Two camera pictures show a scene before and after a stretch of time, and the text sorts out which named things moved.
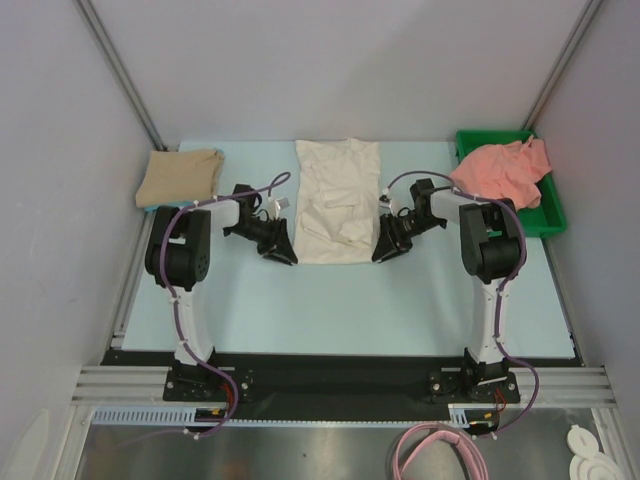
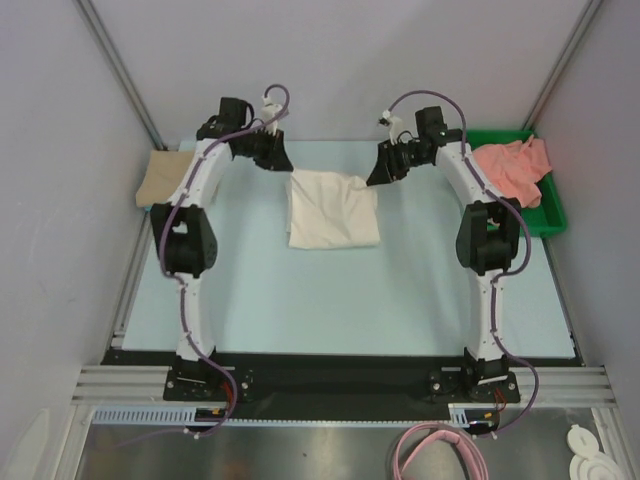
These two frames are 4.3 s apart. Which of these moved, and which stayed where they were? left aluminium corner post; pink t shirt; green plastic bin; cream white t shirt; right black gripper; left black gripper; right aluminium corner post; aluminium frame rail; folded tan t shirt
Moved: left black gripper; right black gripper; cream white t shirt
Stayed: green plastic bin; folded tan t shirt; aluminium frame rail; left aluminium corner post; right aluminium corner post; pink t shirt
